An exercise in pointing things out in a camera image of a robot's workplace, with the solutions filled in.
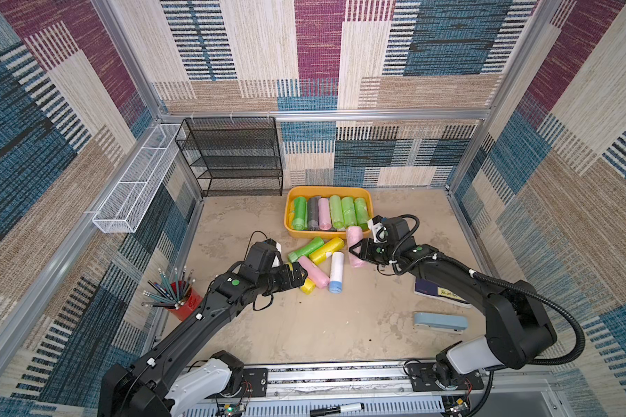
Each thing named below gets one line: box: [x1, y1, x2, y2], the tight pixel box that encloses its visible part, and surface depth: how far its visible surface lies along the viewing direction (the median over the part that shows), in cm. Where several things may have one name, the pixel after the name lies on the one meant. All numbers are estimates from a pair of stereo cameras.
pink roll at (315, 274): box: [297, 255, 330, 290], surface depth 93 cm
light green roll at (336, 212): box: [329, 194, 346, 229], surface depth 105 cm
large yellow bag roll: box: [287, 199, 295, 231], surface depth 108 cm
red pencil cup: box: [140, 265, 203, 321], surface depth 81 cm
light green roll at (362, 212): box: [354, 197, 370, 231], surface depth 110 cm
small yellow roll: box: [300, 277, 316, 295], surface depth 91 cm
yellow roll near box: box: [308, 236, 346, 266], surface depth 99 cm
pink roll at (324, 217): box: [318, 198, 333, 231], surface depth 104 cm
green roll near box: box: [287, 236, 325, 264], surface depth 100 cm
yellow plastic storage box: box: [283, 185, 374, 240], surface depth 107 cm
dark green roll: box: [293, 196, 308, 231], surface depth 107 cm
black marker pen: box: [309, 402, 366, 417], surface depth 71 cm
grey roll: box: [307, 196, 321, 232], surface depth 104 cm
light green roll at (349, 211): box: [340, 196, 357, 229], surface depth 106 cm
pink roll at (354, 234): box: [346, 225, 367, 268], surface depth 89 cm
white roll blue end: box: [328, 251, 345, 295], surface depth 94 cm
